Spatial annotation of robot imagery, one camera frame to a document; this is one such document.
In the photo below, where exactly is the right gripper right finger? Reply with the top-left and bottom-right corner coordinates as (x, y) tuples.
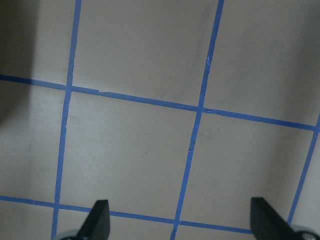
(250, 197), (309, 240)

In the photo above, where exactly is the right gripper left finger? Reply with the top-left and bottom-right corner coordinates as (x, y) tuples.
(75, 199), (111, 240)

